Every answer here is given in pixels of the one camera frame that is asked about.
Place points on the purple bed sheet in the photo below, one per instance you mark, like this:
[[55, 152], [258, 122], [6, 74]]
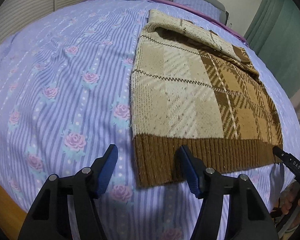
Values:
[[204, 16]]

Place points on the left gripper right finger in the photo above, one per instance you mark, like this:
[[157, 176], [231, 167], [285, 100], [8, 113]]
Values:
[[248, 217]]

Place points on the green curtain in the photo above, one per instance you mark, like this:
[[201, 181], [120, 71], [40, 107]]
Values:
[[274, 35]]

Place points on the brown plaid knit sweater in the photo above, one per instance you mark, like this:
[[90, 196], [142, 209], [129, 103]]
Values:
[[191, 87]]

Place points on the lavender floral bed cover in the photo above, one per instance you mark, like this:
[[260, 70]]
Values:
[[65, 97]]

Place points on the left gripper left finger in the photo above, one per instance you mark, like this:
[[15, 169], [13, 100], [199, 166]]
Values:
[[48, 216]]

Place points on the right hand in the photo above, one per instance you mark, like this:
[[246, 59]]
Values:
[[290, 197]]

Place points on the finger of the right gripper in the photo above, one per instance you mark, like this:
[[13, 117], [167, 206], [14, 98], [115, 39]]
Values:
[[291, 162]]

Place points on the lavender floral pillow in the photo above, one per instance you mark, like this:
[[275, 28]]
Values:
[[202, 6]]

